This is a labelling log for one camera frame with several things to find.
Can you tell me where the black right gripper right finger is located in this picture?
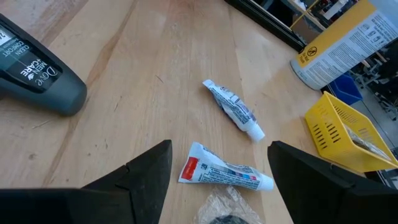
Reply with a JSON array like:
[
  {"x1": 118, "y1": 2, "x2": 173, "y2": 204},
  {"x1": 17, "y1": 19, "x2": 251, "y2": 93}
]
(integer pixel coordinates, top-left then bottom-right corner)
[{"x1": 267, "y1": 140, "x2": 398, "y2": 224}]

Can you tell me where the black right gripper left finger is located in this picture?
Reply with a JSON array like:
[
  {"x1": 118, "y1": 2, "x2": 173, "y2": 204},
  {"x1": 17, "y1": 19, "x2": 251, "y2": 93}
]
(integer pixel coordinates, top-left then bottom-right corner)
[{"x1": 0, "y1": 139, "x2": 174, "y2": 224}]

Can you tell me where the white toothpaste tube red end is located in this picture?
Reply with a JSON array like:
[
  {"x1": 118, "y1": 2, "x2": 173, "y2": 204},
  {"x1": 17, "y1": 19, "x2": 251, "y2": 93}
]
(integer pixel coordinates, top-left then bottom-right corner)
[{"x1": 178, "y1": 141, "x2": 275, "y2": 192}]

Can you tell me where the white toothpaste tube blue print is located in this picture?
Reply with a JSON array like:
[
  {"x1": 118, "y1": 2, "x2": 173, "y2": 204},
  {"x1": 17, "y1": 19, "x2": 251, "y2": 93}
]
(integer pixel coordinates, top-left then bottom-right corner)
[{"x1": 202, "y1": 79, "x2": 266, "y2": 142}]

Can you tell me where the grey Dove body wash bottle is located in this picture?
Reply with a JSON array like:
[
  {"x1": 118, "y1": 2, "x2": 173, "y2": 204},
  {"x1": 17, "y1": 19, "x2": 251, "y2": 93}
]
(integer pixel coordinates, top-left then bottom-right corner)
[{"x1": 0, "y1": 12, "x2": 88, "y2": 117}]

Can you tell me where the white yellow wipes canister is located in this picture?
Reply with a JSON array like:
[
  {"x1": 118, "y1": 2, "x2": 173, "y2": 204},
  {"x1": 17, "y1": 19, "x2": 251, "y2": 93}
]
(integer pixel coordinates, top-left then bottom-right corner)
[{"x1": 290, "y1": 0, "x2": 398, "y2": 91}]

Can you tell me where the yellow plastic basket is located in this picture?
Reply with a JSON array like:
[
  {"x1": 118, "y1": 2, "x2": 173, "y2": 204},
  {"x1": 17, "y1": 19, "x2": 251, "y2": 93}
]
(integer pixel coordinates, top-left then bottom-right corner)
[{"x1": 304, "y1": 91, "x2": 398, "y2": 174}]

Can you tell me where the blue bin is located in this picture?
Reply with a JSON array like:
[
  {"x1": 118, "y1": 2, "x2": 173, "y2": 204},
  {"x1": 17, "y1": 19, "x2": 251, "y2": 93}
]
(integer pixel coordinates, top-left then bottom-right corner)
[{"x1": 326, "y1": 72, "x2": 364, "y2": 106}]

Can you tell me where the black aluminium table frame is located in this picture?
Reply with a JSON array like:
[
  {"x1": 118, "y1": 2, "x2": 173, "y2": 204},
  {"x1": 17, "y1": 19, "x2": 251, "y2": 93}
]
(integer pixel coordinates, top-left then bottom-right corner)
[{"x1": 224, "y1": 0, "x2": 308, "y2": 53}]

